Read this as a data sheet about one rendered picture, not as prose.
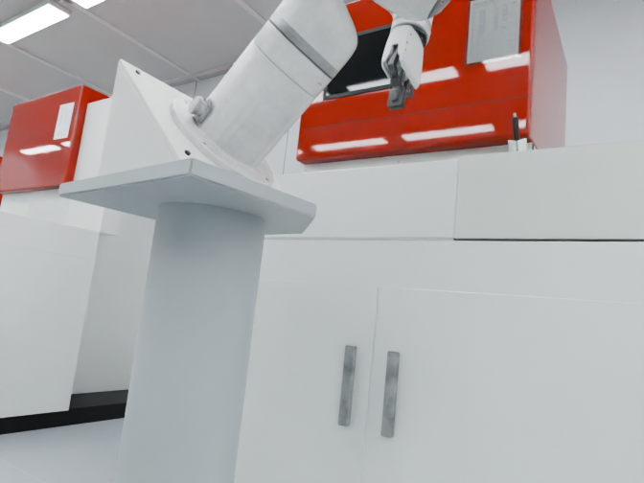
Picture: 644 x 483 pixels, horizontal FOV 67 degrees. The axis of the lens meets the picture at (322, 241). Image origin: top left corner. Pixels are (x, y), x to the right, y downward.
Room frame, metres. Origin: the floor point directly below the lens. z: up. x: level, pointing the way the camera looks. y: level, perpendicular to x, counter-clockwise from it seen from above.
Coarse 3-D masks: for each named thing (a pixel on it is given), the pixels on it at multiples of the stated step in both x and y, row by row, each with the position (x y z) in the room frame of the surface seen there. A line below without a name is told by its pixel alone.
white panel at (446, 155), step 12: (528, 144) 1.33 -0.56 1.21; (396, 156) 1.56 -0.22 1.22; (408, 156) 1.53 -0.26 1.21; (420, 156) 1.51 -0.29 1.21; (432, 156) 1.49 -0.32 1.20; (444, 156) 1.47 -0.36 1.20; (456, 156) 1.44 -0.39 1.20; (312, 168) 1.74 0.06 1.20; (324, 168) 1.72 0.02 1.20; (336, 168) 1.69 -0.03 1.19; (348, 168) 1.66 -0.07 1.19
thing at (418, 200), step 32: (448, 160) 0.81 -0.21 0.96; (288, 192) 1.01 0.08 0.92; (320, 192) 0.96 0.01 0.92; (352, 192) 0.92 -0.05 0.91; (384, 192) 0.88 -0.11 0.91; (416, 192) 0.85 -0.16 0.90; (448, 192) 0.81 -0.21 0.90; (320, 224) 0.96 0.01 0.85; (352, 224) 0.92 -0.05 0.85; (384, 224) 0.88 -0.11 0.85; (416, 224) 0.84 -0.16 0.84; (448, 224) 0.81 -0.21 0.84
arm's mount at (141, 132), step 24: (120, 72) 0.66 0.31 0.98; (144, 72) 0.69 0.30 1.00; (120, 96) 0.65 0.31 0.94; (144, 96) 0.62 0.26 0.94; (168, 96) 0.69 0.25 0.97; (120, 120) 0.65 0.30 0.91; (144, 120) 0.62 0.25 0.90; (168, 120) 0.63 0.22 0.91; (120, 144) 0.64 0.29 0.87; (144, 144) 0.61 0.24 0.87; (168, 144) 0.58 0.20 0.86; (192, 144) 0.63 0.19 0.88; (120, 168) 0.63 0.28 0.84
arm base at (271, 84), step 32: (256, 64) 0.61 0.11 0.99; (288, 64) 0.60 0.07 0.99; (224, 96) 0.64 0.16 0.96; (256, 96) 0.62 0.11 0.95; (288, 96) 0.63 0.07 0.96; (192, 128) 0.64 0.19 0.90; (224, 128) 0.65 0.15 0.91; (256, 128) 0.65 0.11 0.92; (288, 128) 0.69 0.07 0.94; (224, 160) 0.65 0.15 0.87; (256, 160) 0.70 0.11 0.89
